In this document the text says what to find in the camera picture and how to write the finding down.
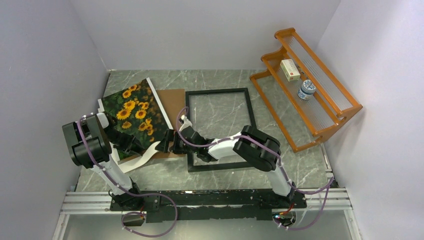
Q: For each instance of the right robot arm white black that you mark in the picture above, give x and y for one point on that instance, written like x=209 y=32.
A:
x=255 y=147

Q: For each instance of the brown backing board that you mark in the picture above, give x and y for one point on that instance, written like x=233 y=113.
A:
x=173 y=100

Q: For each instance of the white red carton box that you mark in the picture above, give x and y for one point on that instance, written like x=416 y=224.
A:
x=290 y=70

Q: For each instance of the sunflower photo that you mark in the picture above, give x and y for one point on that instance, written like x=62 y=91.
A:
x=139 y=114

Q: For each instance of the white mat board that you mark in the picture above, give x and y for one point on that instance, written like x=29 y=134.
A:
x=130 y=163

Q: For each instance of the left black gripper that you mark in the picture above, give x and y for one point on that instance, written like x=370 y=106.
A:
x=131 y=140

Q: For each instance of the blue white ceramic jar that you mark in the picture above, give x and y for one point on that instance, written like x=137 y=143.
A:
x=306 y=89

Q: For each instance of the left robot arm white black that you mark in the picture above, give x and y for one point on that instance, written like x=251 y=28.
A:
x=90 y=141

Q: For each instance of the orange wooden rack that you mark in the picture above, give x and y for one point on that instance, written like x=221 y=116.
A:
x=320 y=99

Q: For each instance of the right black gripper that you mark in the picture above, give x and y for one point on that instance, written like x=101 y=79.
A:
x=171 y=136

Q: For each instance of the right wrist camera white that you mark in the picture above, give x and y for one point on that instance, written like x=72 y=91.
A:
x=185 y=122

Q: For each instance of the aluminium rail profile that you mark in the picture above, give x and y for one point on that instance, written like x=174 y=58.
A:
x=100 y=202

